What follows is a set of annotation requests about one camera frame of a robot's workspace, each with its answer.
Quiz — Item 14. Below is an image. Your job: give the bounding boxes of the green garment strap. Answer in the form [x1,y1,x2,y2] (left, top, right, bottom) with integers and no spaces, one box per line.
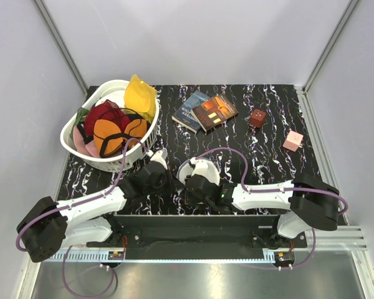
[75,107,89,128]

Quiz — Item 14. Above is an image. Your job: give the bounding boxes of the pink cube adapter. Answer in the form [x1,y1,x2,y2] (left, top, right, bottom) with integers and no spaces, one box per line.
[282,130,304,152]

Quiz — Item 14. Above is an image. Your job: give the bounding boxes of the pink garment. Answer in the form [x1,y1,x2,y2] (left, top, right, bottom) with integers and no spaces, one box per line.
[73,125,100,158]

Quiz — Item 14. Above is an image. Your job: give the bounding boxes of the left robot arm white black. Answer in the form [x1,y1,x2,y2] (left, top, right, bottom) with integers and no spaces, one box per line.
[16,161,174,263]

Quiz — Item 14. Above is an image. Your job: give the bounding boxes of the white plastic laundry basket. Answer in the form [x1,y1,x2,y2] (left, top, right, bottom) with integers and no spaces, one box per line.
[60,80,145,173]

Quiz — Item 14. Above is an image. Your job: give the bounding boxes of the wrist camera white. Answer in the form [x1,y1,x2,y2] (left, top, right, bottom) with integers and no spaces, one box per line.
[189,157,209,178]
[150,148,168,170]

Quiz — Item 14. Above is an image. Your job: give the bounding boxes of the orange black bra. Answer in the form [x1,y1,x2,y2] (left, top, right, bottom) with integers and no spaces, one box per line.
[93,114,151,158]

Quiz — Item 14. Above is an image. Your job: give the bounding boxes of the white mesh laundry bag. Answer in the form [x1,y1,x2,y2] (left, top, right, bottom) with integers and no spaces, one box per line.
[176,156,221,205]

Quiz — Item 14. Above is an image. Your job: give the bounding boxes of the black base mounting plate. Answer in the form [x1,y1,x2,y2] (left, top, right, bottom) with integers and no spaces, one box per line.
[85,213,309,261]

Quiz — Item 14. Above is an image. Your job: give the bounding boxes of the dark red bra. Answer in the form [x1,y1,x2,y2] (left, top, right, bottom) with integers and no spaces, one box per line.
[83,103,128,138]

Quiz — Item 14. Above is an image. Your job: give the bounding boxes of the yellow bra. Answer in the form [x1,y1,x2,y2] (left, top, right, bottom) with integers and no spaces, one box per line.
[124,74,156,118]

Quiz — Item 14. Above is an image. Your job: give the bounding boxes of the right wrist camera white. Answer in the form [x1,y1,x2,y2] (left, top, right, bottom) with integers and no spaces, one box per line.
[189,157,209,178]

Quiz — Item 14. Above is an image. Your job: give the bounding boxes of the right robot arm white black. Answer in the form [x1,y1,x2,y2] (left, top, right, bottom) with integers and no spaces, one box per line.
[177,173,339,247]

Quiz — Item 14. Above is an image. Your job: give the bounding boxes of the orange dark paperback book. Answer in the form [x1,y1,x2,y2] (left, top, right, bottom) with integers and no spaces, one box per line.
[191,93,238,133]

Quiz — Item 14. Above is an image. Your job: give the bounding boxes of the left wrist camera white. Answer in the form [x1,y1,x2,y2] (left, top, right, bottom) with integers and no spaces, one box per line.
[150,148,168,170]

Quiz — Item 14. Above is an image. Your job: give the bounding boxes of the dark red cube adapter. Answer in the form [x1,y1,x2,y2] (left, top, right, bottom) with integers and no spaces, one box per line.
[249,109,267,128]

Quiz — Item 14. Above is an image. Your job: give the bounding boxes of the blue paperback book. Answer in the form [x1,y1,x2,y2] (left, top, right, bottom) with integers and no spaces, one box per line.
[171,90,210,134]

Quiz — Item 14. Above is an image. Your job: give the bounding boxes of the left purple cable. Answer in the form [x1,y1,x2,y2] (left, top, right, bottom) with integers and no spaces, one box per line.
[16,137,153,297]

